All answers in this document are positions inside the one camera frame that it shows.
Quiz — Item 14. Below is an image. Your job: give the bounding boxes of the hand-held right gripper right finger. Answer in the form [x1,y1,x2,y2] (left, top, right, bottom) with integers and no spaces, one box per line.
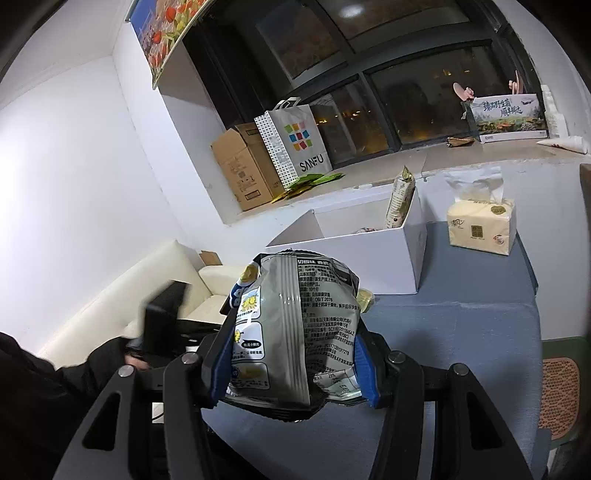
[351,323,548,480]

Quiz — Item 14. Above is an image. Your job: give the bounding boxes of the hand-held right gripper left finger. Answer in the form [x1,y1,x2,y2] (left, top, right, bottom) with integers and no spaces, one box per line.
[53,305,241,480]

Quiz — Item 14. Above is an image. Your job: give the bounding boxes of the grey black chip bag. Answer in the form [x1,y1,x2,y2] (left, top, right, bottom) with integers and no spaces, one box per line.
[224,249,368,421]

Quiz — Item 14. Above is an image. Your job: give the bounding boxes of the white box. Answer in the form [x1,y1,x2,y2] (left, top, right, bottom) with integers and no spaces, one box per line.
[265,185,428,296]

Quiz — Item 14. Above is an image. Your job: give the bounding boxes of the beige green-topped snack bag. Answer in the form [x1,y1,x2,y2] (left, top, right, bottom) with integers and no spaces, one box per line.
[385,165,416,230]

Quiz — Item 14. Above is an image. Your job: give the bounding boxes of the person's left forearm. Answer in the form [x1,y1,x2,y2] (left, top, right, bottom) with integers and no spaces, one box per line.
[0,330,153,480]

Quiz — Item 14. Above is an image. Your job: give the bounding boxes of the white sofa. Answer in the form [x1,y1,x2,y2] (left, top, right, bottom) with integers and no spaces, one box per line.
[39,239,250,370]

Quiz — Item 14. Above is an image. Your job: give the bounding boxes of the brown cardboard box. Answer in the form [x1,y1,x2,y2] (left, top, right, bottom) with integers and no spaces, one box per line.
[211,122,286,212]

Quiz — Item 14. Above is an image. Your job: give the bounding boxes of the yellow tissue pack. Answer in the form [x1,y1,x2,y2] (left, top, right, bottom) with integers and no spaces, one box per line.
[445,166,517,257]

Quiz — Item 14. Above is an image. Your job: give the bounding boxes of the orange perforated mat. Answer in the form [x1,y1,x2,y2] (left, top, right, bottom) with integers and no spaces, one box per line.
[540,357,581,439]

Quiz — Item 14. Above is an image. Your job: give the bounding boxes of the pile of green packets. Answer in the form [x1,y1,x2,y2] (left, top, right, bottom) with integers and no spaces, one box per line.
[271,172,346,204]

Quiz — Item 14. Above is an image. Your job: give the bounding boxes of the white paper shopping bag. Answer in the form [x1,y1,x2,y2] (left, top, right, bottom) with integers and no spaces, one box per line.
[254,97,334,190]

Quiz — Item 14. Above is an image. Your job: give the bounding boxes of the wooden side table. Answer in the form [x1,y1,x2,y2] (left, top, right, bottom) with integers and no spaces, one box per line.
[579,162,591,241]

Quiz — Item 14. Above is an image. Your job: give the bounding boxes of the printed landscape gift box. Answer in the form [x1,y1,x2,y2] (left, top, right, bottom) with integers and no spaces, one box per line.
[471,93,550,143]

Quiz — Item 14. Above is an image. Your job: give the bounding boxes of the white tube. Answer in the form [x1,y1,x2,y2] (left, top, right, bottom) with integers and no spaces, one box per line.
[536,136,591,155]

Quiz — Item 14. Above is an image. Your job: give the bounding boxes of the dark window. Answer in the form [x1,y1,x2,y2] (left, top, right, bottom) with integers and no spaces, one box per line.
[182,0,541,169]

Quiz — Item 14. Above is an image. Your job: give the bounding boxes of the wall poster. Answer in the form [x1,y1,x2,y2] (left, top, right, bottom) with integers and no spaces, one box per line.
[129,0,211,90]

